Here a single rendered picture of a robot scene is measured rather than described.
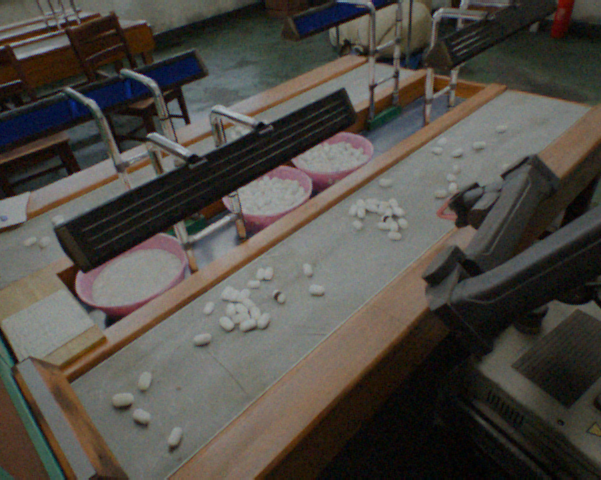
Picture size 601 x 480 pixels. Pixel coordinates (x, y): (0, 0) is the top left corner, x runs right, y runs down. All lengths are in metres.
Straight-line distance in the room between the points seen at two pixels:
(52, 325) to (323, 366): 0.59
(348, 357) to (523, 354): 0.57
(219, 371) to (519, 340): 0.79
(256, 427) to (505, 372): 0.68
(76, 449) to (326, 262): 0.63
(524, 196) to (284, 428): 0.55
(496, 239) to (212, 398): 0.56
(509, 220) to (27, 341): 0.94
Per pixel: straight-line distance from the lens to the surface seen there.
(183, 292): 1.04
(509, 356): 1.27
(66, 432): 0.79
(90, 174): 1.65
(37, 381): 0.88
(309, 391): 0.82
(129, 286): 1.16
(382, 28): 4.00
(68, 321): 1.08
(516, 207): 0.78
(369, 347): 0.87
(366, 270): 1.04
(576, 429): 1.21
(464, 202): 1.01
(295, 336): 0.92
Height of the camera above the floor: 1.46
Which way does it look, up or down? 40 degrees down
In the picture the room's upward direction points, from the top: 7 degrees counter-clockwise
